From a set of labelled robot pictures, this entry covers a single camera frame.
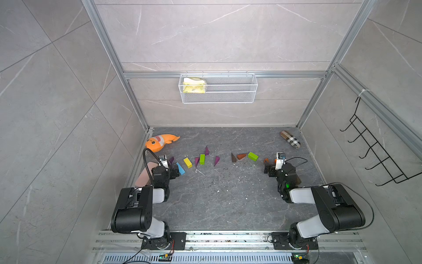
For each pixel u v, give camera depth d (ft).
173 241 2.39
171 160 3.30
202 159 3.30
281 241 2.39
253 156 3.33
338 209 1.47
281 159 2.59
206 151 3.49
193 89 2.81
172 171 2.62
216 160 3.30
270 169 2.72
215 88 3.30
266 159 3.28
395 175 1.94
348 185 2.62
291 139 3.59
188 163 3.22
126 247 2.38
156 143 3.31
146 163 3.18
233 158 3.31
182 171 3.13
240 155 3.41
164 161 2.66
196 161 3.28
